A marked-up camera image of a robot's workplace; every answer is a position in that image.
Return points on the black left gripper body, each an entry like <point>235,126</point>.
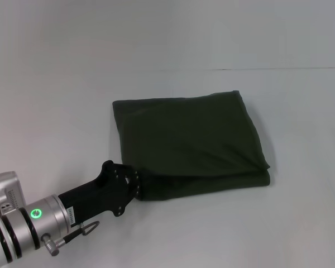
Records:
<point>100,195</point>

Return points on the dark green FREE print t-shirt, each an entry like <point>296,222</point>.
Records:
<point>190,139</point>

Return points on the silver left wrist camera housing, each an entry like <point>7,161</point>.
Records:
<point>8,190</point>

